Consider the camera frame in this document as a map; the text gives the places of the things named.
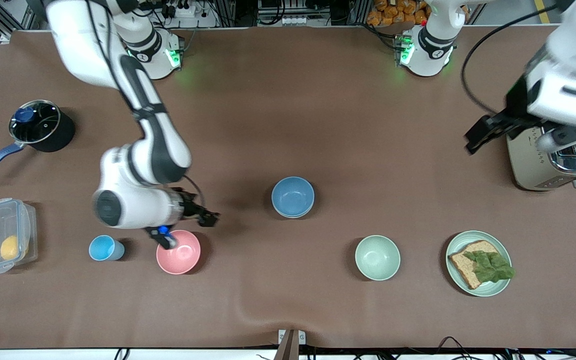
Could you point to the bag of orange snacks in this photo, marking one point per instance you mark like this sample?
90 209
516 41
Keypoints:
398 12

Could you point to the pale green plate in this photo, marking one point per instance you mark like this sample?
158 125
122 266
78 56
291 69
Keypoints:
455 240

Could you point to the brown bread slice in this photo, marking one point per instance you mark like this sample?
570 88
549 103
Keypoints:
463 265

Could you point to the white power strip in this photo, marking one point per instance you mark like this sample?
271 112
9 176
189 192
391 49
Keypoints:
185 10
293 21

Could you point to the blue bowl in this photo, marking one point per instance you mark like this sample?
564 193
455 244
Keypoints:
293 195

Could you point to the glass lid with blue knob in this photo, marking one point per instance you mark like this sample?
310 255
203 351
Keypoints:
43 125

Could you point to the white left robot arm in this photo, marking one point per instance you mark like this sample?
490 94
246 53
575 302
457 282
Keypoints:
430 55

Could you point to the green lettuce leaf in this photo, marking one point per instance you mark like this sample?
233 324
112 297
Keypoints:
490 267

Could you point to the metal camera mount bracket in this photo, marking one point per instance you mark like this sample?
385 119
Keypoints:
292 342

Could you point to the pink bowl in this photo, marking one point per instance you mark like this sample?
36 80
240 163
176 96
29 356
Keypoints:
185 257

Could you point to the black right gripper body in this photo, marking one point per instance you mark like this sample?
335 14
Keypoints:
189 207

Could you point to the silver toaster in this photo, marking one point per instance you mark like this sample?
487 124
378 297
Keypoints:
533 165

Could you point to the blue plastic cup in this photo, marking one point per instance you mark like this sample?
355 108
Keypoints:
102 248

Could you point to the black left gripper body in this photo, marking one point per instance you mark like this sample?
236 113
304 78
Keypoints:
514 111

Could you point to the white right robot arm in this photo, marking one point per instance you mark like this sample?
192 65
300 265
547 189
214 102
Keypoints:
155 135

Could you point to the yellow lemon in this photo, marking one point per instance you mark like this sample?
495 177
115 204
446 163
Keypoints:
10 248

